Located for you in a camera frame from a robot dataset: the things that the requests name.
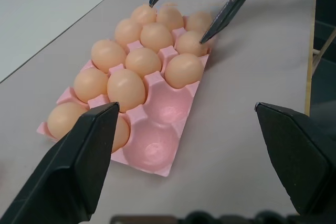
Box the light wooden strut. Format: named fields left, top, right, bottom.
left=312, top=28, right=336, bottom=63

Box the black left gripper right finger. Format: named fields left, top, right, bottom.
left=254, top=101, right=336, bottom=218

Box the pink egg tray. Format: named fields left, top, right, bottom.
left=36, top=15, right=217, bottom=179

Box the beige egg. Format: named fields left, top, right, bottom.
left=164, top=52, right=204, bottom=89
left=130, top=4, right=158, bottom=25
left=185, top=11, right=213, bottom=33
left=125, top=47, right=162, bottom=79
left=156, top=5, right=184, bottom=31
left=47, top=102, right=89, bottom=141
left=107, top=68, right=146, bottom=113
left=175, top=30, right=211, bottom=57
left=114, top=18, right=144, bottom=48
left=140, top=22, right=174, bottom=54
left=111, top=115, right=131, bottom=154
left=91, top=39, right=128, bottom=74
left=73, top=67, right=110, bottom=103

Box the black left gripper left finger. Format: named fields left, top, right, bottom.
left=0, top=101, right=121, bottom=224

